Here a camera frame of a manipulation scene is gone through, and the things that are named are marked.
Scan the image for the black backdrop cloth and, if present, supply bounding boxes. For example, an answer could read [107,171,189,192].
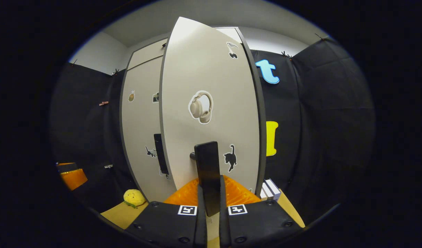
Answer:
[49,38,375,221]

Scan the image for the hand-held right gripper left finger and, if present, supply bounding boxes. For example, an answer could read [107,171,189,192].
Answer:
[123,177,208,248]

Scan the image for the grey double-door shoe cabinet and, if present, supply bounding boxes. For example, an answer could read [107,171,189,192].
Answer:
[119,27,267,204]

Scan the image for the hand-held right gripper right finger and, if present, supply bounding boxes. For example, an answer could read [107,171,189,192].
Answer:
[219,175,306,248]

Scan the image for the yellow plush toy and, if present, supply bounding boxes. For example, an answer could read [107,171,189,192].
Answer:
[123,189,147,209]

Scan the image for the grey cabinet door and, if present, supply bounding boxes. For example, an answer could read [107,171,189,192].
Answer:
[121,57,177,202]
[159,17,263,217]

